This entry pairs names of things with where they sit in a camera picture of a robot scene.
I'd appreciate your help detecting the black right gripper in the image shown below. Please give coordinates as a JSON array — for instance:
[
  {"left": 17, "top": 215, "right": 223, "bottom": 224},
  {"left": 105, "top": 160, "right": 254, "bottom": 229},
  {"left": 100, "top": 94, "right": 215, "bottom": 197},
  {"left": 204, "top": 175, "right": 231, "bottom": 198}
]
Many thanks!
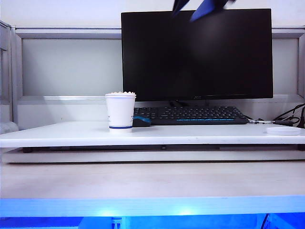
[{"left": 172, "top": 0, "right": 238, "bottom": 23}]

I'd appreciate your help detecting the white paper cup blue band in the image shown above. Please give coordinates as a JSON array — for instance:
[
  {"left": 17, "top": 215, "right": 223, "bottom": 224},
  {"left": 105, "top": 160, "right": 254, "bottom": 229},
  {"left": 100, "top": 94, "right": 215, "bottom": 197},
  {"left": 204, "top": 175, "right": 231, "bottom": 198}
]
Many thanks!
[{"left": 105, "top": 93, "right": 137, "bottom": 133}]

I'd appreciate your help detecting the black computer monitor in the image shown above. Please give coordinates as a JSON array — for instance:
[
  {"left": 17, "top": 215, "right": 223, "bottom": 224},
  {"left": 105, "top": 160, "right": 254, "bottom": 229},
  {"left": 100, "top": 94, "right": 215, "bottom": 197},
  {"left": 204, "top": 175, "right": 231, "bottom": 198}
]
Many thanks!
[{"left": 121, "top": 8, "right": 274, "bottom": 102}]

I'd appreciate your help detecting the black monitor stand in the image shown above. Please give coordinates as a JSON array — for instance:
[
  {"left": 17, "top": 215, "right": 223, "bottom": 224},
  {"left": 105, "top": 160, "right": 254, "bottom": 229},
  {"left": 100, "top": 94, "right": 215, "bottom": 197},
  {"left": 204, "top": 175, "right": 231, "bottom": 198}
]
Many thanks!
[{"left": 168, "top": 100, "right": 189, "bottom": 107}]

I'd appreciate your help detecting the black keyboard with blue trim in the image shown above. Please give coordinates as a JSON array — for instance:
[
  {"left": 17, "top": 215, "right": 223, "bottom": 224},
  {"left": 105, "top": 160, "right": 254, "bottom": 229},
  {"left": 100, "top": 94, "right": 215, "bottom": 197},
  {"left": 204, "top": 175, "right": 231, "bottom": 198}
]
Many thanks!
[{"left": 133, "top": 106, "right": 249, "bottom": 126}]

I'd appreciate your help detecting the black and blue mouse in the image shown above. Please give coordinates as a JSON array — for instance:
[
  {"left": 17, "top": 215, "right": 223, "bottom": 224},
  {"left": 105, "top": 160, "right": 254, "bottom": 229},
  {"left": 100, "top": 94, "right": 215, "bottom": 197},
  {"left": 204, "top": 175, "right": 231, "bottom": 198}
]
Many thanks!
[{"left": 132, "top": 115, "right": 152, "bottom": 128}]

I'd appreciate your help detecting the silver and black pen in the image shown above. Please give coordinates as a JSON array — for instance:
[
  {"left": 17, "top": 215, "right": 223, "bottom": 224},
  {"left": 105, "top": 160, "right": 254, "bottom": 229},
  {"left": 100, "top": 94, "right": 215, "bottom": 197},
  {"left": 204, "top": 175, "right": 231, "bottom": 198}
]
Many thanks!
[{"left": 247, "top": 119, "right": 294, "bottom": 127}]

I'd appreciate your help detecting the white raised desk board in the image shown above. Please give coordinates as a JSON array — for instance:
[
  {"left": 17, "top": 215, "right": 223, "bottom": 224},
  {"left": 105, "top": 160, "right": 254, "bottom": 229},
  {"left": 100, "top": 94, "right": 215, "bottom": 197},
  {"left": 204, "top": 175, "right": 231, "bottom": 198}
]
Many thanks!
[{"left": 0, "top": 121, "right": 305, "bottom": 148}]

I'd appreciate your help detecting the white round plastic lid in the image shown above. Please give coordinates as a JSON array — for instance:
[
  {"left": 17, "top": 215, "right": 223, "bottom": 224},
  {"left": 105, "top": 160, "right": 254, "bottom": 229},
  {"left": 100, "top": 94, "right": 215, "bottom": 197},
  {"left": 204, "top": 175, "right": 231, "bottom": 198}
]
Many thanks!
[{"left": 265, "top": 126, "right": 300, "bottom": 136}]

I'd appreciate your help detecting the grey office partition frame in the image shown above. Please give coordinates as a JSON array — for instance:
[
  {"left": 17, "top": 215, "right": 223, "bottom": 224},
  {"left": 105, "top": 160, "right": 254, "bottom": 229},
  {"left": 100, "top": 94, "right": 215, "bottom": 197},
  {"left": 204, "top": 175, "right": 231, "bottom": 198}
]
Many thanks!
[{"left": 0, "top": 20, "right": 305, "bottom": 131}]

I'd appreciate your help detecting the black cable bundle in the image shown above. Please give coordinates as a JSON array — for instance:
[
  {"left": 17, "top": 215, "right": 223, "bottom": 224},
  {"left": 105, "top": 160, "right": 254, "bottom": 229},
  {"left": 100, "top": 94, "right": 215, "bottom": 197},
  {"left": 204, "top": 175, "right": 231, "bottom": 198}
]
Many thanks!
[{"left": 273, "top": 103, "right": 305, "bottom": 128}]

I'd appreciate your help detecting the thin dark cable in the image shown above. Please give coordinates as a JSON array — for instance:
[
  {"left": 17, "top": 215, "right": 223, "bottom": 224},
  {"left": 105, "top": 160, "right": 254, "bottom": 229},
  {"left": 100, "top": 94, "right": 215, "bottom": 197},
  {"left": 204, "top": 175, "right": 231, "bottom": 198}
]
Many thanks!
[{"left": 260, "top": 213, "right": 272, "bottom": 229}]

